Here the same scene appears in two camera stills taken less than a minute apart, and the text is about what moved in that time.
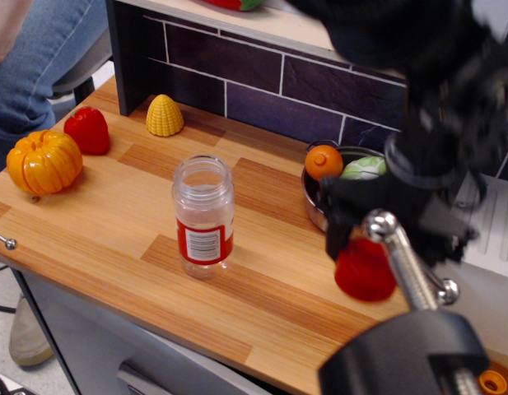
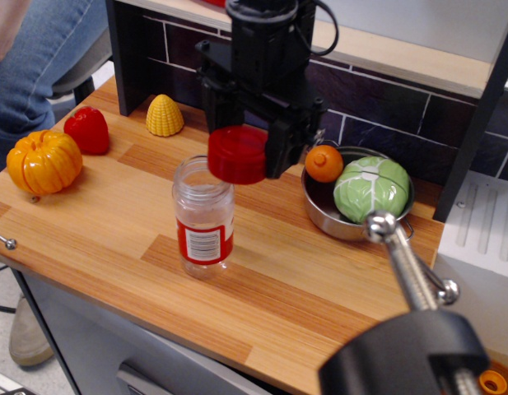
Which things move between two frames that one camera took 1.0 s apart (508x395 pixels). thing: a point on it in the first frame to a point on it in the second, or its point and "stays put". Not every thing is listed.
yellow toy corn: [164, 118] stays put
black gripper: [440, 224] to [295, 113]
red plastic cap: [365, 271] to [237, 154]
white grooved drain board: [496, 225] stays put
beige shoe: [27, 342] stays put
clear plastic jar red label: [203, 205] stays put
